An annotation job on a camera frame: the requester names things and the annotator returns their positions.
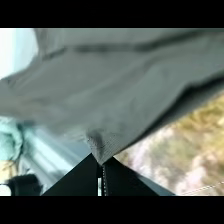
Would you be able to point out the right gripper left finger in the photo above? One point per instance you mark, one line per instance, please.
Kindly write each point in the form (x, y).
(81, 180)

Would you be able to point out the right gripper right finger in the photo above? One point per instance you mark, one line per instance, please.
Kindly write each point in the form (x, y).
(128, 181)

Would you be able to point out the brown T-shirt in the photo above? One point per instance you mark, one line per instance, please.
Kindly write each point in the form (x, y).
(116, 93)

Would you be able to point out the pale green garment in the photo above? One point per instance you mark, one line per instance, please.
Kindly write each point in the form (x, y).
(9, 140)

